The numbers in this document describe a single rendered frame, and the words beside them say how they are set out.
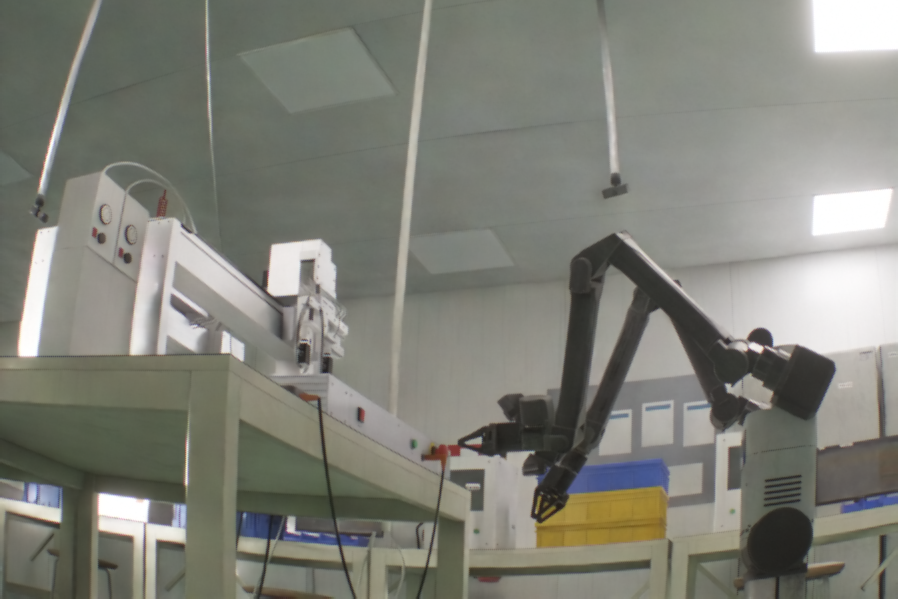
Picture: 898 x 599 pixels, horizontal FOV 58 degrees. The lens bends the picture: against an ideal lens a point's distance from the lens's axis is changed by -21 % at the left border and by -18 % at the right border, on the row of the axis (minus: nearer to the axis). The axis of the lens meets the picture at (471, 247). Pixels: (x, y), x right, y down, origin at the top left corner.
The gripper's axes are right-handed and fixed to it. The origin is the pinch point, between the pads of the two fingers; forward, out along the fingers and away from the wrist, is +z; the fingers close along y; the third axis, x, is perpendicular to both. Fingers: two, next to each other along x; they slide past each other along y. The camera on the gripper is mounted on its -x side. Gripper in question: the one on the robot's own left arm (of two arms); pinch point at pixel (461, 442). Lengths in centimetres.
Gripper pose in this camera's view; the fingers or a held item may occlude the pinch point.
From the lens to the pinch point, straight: 219.9
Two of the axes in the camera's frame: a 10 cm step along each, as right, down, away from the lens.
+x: -0.3, 9.1, -4.0
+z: -9.5, 1.0, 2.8
